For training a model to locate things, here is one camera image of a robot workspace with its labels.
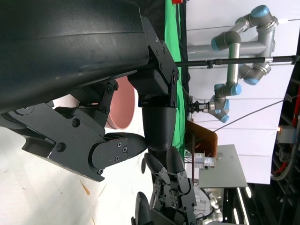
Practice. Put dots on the grey flat plate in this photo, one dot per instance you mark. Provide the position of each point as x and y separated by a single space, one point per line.
225 168

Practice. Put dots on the pink plastic bowl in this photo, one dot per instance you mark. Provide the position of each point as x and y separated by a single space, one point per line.
124 100
112 124

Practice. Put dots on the green backdrop cloth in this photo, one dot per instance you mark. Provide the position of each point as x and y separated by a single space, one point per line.
174 23

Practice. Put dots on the black boom pole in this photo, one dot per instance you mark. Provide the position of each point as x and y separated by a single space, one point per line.
281 59

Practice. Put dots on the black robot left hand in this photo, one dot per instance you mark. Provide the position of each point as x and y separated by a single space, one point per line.
70 47

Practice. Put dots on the white backdrop screen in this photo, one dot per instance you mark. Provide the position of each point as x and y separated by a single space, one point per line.
257 145

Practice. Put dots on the small red object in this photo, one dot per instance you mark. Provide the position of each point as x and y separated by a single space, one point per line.
177 1

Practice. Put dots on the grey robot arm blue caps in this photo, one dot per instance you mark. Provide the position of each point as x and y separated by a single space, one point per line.
233 61

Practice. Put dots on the small orange sliver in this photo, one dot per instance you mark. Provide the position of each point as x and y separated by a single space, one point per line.
85 188

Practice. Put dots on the clear plastic box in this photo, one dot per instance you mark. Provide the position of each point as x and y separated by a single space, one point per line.
206 161

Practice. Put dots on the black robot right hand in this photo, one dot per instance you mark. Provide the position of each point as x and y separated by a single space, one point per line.
173 164

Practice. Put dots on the black industrial arm gripper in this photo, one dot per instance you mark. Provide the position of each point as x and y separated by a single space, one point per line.
199 105

